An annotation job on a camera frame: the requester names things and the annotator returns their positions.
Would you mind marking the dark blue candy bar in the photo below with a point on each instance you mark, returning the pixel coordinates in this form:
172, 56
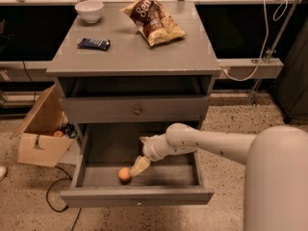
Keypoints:
96, 44

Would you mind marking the white shoe tip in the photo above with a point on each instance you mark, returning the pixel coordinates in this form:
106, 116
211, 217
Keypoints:
3, 172

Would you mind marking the white ceramic bowl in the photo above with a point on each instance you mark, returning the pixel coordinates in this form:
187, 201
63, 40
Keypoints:
90, 11

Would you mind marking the metal support pole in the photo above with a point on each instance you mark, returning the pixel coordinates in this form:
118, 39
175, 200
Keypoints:
265, 55

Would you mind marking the orange fruit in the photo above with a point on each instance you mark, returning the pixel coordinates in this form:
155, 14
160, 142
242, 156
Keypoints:
123, 174

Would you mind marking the open grey bottom drawer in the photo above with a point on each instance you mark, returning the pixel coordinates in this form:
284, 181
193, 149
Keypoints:
109, 147

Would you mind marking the cardboard box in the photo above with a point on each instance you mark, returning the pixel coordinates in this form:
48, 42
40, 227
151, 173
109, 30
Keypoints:
37, 145

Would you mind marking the red apple in box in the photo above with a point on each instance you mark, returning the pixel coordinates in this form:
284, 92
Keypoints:
58, 134

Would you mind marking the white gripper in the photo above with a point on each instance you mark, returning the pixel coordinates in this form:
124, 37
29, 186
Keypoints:
151, 150

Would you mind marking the closed grey drawer with knob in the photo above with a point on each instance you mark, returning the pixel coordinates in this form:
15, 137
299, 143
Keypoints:
134, 109

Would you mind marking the brown chip bag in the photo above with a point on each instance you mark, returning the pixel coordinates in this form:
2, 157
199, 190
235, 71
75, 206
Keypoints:
153, 21

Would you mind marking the grey wooden drawer cabinet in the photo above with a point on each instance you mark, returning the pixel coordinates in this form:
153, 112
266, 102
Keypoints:
131, 67

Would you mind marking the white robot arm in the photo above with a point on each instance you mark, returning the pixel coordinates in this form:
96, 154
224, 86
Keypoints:
276, 169

